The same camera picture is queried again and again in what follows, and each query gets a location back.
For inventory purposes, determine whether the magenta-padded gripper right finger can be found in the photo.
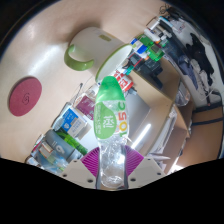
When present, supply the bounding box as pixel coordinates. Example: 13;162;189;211
123;145;167;189

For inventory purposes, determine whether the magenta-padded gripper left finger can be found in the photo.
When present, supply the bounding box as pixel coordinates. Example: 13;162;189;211
61;146;101;190

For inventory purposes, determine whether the clear bottle with green label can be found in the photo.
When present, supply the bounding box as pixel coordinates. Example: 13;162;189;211
93;75;129;189

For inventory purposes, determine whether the dark green bottle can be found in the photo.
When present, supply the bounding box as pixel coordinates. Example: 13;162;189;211
54;129;88;155

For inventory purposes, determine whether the under-shelf light bar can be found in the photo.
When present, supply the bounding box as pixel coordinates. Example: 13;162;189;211
131;123;152;150

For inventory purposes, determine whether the blue and white carton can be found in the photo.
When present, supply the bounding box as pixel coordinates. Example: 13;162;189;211
60;107;89;138

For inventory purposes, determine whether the magenta pouch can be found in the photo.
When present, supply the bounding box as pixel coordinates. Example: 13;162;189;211
75;94;97;120

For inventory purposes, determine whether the red and white canister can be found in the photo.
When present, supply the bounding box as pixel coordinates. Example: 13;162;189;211
113;68;134;93

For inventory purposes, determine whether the flat round red coaster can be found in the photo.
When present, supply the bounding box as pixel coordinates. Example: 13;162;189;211
8;77;43;117

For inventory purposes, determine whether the green container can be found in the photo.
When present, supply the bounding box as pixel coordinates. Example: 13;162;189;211
148;43;166;63

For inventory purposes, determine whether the white mug with green handle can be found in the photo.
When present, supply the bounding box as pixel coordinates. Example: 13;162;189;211
63;27;134;83

